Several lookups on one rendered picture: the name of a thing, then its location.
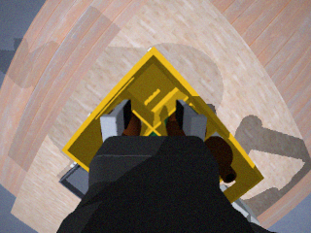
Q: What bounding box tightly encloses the brown bottle with green label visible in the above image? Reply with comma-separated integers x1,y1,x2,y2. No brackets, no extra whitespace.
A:
148,131,158,136

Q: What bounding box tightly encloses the yellow plastic crate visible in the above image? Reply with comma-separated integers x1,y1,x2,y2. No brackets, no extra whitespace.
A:
62,47,264,203

